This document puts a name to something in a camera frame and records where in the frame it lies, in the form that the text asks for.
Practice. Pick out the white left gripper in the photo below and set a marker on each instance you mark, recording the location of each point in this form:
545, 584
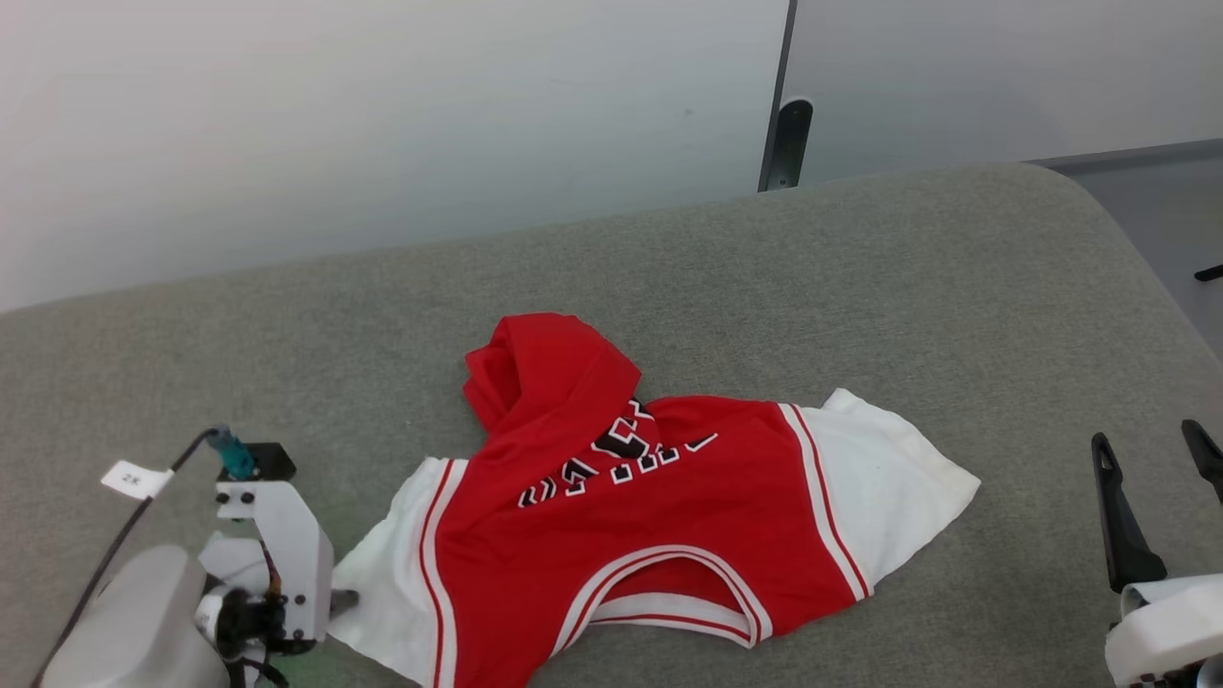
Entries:
296, 554

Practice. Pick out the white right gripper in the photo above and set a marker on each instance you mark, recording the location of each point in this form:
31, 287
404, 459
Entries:
1175, 631

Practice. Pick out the red and white jersey shirt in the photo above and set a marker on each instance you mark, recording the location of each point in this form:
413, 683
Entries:
669, 516

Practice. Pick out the small black bar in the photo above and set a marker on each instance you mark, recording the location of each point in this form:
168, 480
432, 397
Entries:
1210, 273

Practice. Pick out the grey skirting board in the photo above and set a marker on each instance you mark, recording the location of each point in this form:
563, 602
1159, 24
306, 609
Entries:
1137, 155

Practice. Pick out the grey door panel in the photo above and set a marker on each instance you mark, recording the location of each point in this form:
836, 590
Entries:
1003, 76

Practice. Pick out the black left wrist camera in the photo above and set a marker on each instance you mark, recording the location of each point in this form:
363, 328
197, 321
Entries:
272, 462

